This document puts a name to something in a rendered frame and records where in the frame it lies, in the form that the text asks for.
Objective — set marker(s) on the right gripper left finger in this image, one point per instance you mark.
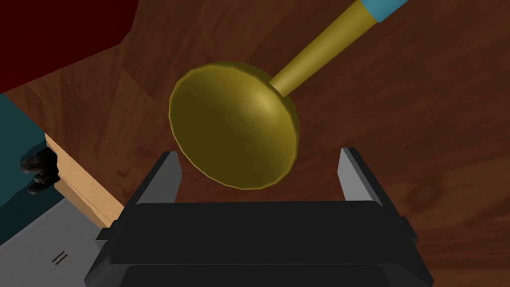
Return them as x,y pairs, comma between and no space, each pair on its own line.
163,183

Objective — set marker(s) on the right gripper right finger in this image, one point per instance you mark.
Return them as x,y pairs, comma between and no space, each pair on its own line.
356,181

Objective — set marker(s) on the gold and blue door knob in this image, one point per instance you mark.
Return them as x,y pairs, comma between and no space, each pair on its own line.
235,127

